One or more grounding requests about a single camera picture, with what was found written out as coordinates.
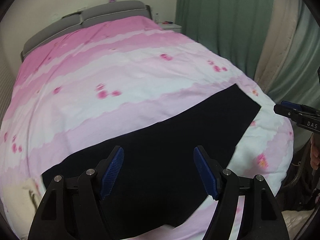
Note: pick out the green curtain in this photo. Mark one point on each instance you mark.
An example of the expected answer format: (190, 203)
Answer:
(237, 30)

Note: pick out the beige cloth item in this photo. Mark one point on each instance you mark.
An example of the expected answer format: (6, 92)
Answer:
(20, 205)

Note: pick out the person's right hand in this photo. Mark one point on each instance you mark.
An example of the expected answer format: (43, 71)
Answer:
(314, 154)

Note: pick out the beige curtain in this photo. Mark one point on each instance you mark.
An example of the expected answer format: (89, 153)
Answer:
(281, 31)

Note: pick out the grey bed headboard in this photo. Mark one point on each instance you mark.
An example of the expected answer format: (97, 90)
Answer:
(86, 18)

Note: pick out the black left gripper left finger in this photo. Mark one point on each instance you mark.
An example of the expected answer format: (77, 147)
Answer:
(70, 207)

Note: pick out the white nightstand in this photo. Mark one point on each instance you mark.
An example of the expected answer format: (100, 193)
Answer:
(170, 26)

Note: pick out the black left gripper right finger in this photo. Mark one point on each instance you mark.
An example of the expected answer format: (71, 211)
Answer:
(249, 200)

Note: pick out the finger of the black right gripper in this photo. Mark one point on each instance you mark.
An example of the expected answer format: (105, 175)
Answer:
(285, 110)
(286, 104)

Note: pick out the black pants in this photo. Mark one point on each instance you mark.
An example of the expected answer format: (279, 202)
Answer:
(158, 183)

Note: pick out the pink floral duvet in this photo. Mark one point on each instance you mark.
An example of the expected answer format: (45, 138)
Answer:
(117, 77)

